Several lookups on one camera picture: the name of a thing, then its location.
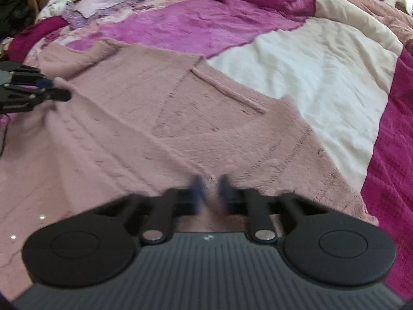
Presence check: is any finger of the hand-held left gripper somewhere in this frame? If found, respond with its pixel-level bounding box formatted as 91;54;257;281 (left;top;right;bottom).
0;61;54;89
0;84;72;114

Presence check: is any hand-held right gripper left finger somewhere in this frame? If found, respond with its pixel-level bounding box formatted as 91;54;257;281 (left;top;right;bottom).
93;174;206;245

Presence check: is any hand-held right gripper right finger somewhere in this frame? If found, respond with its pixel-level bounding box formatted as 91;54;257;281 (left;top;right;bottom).
218;174;326;245

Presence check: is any pink knit sweater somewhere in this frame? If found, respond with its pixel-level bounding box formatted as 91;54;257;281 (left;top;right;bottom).
0;39;379;299

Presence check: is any dark magenta garment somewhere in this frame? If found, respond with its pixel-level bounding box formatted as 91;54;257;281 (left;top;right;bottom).
6;15;70;60

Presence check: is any black cloth bundle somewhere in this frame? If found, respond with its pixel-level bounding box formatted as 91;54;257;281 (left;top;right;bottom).
0;0;37;39

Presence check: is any white floral cloth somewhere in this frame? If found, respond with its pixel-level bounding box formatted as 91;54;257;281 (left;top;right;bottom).
37;0;76;21

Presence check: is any lavender cloth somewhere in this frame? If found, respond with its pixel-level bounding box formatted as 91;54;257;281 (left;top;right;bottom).
63;0;181;28

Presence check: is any purple and white patchwork quilt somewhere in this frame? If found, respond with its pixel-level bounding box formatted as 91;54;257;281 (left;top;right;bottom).
24;0;404;197

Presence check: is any dusty pink blanket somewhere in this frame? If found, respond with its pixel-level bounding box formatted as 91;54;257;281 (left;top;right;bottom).
281;0;413;55

